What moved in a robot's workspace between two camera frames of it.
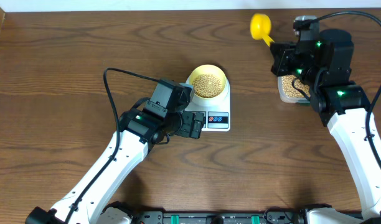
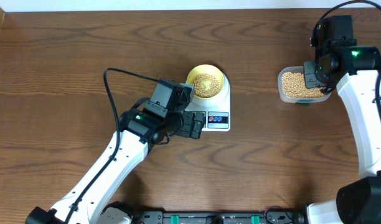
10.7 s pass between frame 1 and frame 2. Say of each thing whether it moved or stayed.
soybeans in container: stayed
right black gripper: moved
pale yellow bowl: stayed
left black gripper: stayed
